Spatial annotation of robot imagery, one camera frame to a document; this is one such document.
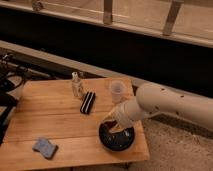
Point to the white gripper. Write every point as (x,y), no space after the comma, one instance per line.
(125,114)

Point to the dark red pepper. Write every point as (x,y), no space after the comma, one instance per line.
(110,124)

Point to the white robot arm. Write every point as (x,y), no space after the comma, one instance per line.
(152,99)

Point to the dark ceramic bowl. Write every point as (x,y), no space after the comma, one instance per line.
(116,141)

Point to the black white striped block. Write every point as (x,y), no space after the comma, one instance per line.
(87,102)

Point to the translucent plastic cup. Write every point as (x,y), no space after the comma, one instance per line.
(117,90)

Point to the small clear bottle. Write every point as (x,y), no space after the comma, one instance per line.
(77,86)

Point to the wooden table board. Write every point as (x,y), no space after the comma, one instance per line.
(48,109)

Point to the blue sponge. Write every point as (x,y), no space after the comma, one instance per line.
(45,148)

